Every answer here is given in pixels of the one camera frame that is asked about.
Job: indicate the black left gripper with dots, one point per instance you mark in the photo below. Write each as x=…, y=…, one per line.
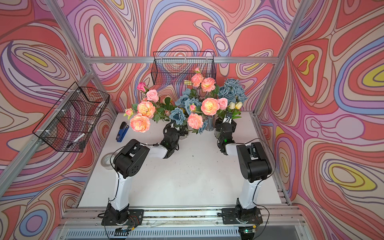
x=167, y=128

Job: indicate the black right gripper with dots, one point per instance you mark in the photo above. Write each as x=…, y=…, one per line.
x=218, y=124

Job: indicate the pink rose stem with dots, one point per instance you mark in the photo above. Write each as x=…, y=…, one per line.
x=140, y=116
x=151, y=100

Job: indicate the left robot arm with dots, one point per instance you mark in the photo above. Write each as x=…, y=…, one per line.
x=127, y=163

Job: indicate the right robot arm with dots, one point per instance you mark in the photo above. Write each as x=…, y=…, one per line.
x=255, y=168

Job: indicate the ribbed glass vase with ribbon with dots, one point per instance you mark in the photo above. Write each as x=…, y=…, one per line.
x=210, y=123

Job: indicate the blue rose bouquet left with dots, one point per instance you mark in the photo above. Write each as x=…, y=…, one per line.
x=188, y=112

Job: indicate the blue rose bouquet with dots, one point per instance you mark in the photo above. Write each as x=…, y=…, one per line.
x=188, y=112
x=232, y=91

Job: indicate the pink rose bunch right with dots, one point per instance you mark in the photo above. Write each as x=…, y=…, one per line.
x=222, y=109

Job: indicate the pink rose bunch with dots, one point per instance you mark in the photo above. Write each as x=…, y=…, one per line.
x=206, y=84
x=222, y=109

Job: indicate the blue rose bouquet right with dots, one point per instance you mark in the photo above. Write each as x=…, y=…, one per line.
x=232, y=91

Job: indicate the pink rose bunch centre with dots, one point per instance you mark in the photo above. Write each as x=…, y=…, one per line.
x=206, y=84

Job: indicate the blue stapler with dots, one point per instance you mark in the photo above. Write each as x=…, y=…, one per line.
x=122, y=132

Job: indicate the yellow sponge in basket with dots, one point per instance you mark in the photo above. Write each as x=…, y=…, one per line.
x=188, y=82

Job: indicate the white tape roll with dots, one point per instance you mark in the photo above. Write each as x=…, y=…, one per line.
x=107, y=161

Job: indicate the black wire basket back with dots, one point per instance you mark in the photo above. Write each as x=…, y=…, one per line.
x=173, y=67

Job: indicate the black wire basket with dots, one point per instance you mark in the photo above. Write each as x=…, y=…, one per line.
x=173, y=67
x=73, y=119

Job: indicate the black wire basket left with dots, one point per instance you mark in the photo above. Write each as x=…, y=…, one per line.
x=73, y=119

